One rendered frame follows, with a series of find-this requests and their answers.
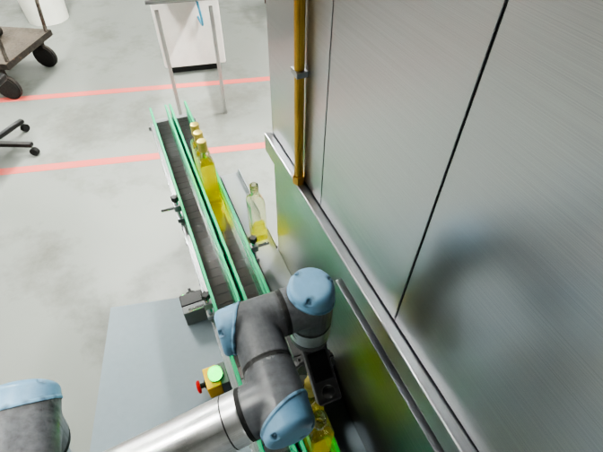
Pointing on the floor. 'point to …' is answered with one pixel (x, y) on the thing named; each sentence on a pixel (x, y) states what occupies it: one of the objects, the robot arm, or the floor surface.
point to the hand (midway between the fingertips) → (310, 383)
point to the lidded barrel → (54, 10)
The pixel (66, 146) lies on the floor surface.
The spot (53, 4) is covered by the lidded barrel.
